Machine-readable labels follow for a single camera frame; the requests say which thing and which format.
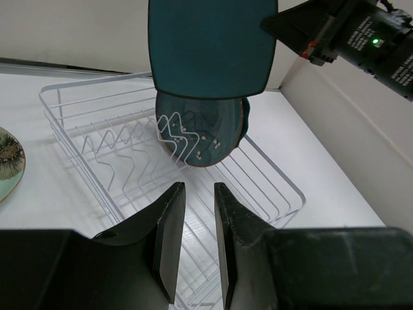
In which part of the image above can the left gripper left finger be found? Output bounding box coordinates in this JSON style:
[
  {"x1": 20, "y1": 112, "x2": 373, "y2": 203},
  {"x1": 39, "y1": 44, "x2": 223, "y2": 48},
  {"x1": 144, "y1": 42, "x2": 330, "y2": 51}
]
[{"x1": 93, "y1": 182, "x2": 186, "y2": 304}]

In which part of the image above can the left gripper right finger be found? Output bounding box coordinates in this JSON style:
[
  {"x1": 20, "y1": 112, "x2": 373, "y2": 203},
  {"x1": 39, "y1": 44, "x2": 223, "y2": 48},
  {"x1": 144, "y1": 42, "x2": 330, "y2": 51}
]
[{"x1": 214, "y1": 182, "x2": 277, "y2": 309}]

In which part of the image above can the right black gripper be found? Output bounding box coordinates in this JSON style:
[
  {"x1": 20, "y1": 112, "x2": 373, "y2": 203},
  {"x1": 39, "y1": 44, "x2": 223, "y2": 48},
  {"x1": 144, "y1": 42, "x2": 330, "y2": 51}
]
[{"x1": 259, "y1": 0, "x2": 388, "y2": 77}]

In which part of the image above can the smooth teal round plate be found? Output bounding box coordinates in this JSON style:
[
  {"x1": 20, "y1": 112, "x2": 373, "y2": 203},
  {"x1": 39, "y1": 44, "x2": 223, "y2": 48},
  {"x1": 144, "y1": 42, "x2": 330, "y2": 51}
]
[{"x1": 156, "y1": 92, "x2": 243, "y2": 167}]

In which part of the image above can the scalloped teal round plate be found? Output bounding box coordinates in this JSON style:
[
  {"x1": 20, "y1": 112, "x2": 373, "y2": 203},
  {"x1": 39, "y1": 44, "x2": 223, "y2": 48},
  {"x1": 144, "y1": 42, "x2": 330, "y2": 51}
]
[{"x1": 240, "y1": 98, "x2": 251, "y2": 139}]

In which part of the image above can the teal square plate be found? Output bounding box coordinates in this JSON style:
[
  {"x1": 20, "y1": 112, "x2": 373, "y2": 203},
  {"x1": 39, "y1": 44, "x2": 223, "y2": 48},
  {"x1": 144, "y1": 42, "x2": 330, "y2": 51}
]
[{"x1": 148, "y1": 0, "x2": 278, "y2": 99}]

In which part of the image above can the mint floral round plate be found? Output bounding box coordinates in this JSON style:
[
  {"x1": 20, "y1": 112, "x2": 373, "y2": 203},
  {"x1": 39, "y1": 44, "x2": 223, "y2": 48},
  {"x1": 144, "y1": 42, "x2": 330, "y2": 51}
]
[{"x1": 1, "y1": 127, "x2": 26, "y2": 202}]

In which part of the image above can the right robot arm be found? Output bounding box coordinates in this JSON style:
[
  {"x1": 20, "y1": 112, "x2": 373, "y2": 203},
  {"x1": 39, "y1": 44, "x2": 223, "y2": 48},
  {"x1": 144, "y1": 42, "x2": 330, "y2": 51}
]
[{"x1": 261, "y1": 0, "x2": 412, "y2": 101}]

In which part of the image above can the white wire dish rack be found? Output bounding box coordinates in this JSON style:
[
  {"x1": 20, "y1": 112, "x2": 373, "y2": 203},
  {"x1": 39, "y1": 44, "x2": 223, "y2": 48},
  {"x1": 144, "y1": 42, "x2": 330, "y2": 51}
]
[{"x1": 39, "y1": 73, "x2": 306, "y2": 309}]

